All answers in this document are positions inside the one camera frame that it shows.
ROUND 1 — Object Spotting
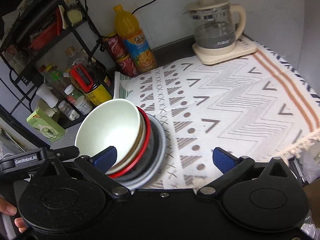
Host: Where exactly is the white capped spray bottle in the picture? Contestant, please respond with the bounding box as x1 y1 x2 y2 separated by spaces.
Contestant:
36 83 59 108

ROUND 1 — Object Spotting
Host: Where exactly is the white plate Sweet print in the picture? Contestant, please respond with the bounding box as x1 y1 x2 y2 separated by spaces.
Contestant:
116 114 167 191

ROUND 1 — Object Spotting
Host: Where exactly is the patterned cloth table mat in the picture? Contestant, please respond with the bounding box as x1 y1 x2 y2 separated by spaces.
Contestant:
114 44 319 189

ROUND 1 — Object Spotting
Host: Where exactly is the black metal rack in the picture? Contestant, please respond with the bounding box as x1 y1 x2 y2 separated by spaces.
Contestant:
1 0 106 121

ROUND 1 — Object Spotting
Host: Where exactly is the glass kettle with beige lid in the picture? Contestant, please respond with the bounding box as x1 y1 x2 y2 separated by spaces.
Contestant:
185 0 246 49

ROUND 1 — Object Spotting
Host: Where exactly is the green tissue box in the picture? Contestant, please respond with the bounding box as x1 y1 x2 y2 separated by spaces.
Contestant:
26 107 65 142

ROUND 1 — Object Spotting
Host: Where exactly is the green label sauce bottle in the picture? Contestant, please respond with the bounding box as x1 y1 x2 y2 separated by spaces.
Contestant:
39 64 68 95

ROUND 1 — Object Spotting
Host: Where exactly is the person's left hand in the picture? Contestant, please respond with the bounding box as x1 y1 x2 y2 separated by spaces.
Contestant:
0 197 27 233

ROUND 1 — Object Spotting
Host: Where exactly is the large dark oil bottle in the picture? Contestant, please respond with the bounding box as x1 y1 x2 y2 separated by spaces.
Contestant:
69 58 112 106

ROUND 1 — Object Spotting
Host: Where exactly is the pale green bowl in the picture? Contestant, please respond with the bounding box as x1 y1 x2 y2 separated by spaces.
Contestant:
75 99 141 164

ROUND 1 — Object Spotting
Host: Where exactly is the red bowl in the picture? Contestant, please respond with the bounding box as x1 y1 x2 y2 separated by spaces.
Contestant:
107 106 153 180

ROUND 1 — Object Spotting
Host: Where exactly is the red drink can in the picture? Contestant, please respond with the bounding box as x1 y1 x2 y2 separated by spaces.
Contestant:
117 54 139 77
103 33 128 61

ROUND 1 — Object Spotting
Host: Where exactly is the orange juice bottle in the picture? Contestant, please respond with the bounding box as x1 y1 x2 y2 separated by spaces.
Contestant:
113 4 157 73

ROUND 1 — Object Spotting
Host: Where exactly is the beige kettle heating base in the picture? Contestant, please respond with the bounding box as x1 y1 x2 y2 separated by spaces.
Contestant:
192 35 257 65

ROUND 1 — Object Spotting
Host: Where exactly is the small clear spice jar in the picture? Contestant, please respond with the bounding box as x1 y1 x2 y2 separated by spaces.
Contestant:
58 101 80 121

